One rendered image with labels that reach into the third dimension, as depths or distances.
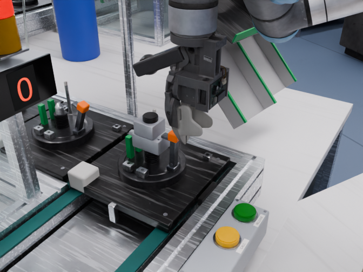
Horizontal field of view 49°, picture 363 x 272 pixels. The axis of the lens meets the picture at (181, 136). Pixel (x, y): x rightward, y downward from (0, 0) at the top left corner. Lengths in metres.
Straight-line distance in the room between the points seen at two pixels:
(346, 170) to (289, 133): 1.46
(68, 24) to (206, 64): 1.07
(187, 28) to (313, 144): 0.65
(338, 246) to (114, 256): 0.44
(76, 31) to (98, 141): 0.79
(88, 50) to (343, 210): 1.14
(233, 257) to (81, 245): 0.27
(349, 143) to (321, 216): 1.99
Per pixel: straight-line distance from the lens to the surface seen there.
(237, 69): 1.02
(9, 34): 0.63
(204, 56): 0.63
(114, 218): 0.77
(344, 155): 2.76
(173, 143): 0.75
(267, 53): 1.15
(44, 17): 2.10
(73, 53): 1.68
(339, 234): 0.91
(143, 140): 0.77
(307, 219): 0.92
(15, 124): 0.73
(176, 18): 0.61
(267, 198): 0.95
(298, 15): 0.67
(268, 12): 0.61
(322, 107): 1.36
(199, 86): 0.63
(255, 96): 1.02
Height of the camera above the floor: 1.47
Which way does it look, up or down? 32 degrees down
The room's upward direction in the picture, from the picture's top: straight up
